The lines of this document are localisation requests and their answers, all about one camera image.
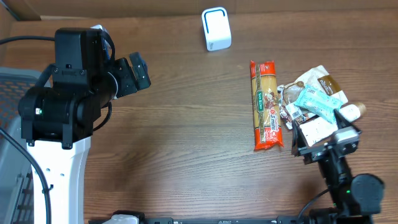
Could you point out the brown Pantree snack pouch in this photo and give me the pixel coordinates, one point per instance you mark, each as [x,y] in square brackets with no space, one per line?
[317,77]

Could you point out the orange biscuit packet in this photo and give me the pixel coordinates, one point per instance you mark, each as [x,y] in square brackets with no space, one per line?
[265,106]

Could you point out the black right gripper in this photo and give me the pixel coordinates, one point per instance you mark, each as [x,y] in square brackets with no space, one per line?
[300,144]

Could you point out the teal snack wrapper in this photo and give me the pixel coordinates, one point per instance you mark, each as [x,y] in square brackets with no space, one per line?
[318,103]

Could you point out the white barcode scanner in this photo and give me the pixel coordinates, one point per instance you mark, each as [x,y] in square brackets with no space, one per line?
[216,28]

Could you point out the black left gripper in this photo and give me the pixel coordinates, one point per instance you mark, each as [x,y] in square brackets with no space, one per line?
[130,84]

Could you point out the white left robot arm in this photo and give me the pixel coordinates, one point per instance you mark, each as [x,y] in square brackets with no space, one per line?
[62,111]

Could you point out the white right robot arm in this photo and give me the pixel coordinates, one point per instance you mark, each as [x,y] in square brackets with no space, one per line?
[355,198]

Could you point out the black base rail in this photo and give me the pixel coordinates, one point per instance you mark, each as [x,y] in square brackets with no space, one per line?
[126,216]

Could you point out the white tube gold cap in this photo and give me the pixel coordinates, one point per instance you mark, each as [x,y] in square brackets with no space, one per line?
[318,129]

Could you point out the grey plastic shopping basket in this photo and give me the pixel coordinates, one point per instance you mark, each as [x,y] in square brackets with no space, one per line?
[19,201]

